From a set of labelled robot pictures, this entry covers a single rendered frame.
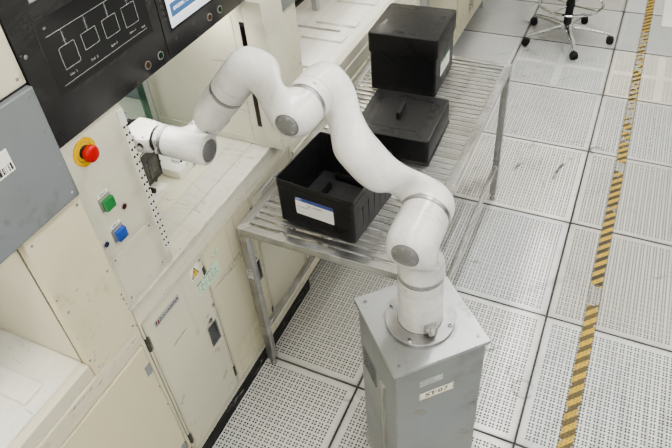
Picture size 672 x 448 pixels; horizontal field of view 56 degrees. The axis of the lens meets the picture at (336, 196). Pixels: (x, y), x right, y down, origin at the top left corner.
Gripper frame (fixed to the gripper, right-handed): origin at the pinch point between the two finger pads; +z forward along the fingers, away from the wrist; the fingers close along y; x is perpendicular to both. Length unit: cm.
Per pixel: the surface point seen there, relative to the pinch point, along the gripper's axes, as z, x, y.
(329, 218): -54, -35, 20
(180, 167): 0.0, -29.0, 19.8
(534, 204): -102, -119, 144
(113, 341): -21, -35, -42
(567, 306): -127, -119, 85
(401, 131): -60, -33, 68
